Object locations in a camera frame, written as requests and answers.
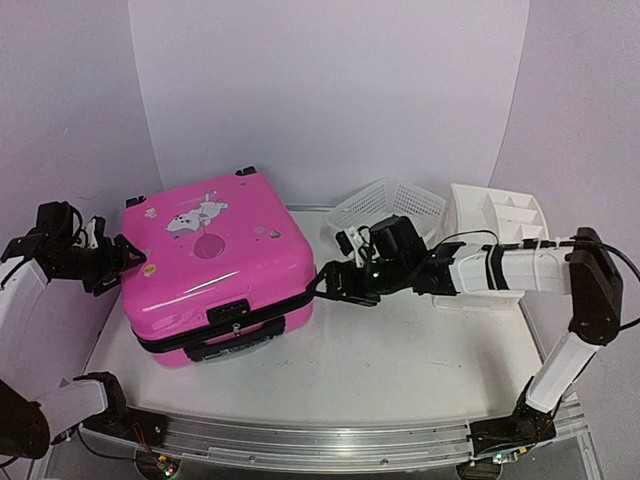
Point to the white plastic mesh basket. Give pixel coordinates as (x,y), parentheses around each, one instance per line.
(386,197)

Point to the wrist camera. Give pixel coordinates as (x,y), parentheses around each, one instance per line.
(92,233)
(353,245)

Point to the pink cartoon suitcase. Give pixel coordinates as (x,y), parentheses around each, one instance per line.
(227,269)

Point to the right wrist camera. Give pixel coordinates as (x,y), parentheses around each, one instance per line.
(353,245)

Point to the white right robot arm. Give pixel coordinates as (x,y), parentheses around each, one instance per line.
(575,275)

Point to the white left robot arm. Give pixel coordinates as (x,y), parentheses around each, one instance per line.
(61,246)

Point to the white drawer desk organizer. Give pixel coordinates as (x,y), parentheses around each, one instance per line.
(484,215)

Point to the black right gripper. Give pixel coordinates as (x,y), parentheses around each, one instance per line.
(334,272)

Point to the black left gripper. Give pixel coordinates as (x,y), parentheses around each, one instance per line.
(112,264)

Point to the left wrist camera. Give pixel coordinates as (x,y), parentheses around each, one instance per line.
(92,233)

